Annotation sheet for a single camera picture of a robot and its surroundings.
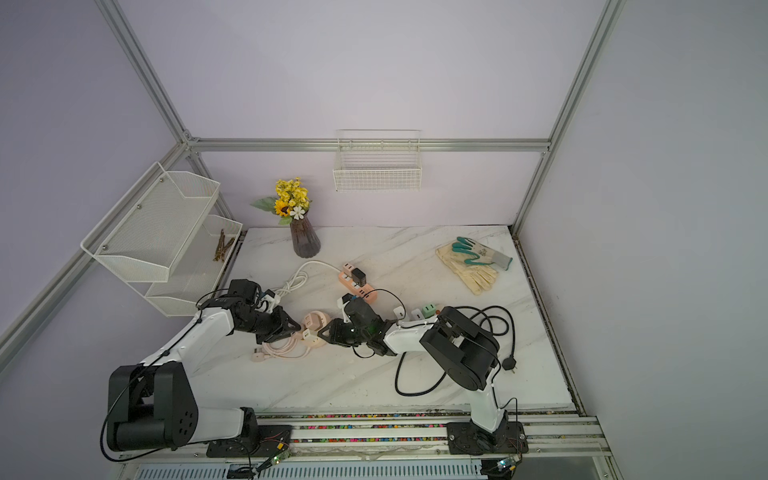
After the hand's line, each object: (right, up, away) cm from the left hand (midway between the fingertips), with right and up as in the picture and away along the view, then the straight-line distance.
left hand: (296, 333), depth 85 cm
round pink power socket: (+5, +4, +1) cm, 6 cm away
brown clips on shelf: (-29, +23, +11) cm, 38 cm away
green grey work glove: (+64, +23, +27) cm, 73 cm away
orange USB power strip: (+18, +11, +16) cm, 27 cm away
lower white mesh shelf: (-35, +17, +8) cm, 40 cm away
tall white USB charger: (+30, +5, +4) cm, 31 cm away
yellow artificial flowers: (-4, +39, +8) cm, 41 cm away
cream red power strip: (+32, +8, -25) cm, 41 cm away
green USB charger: (+39, +5, +6) cm, 40 cm away
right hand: (+8, -2, +3) cm, 9 cm away
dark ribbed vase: (-4, +28, +23) cm, 37 cm away
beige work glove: (+59, +15, +20) cm, 64 cm away
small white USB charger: (+35, +4, +4) cm, 35 cm away
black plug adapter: (+17, +15, +14) cm, 26 cm away
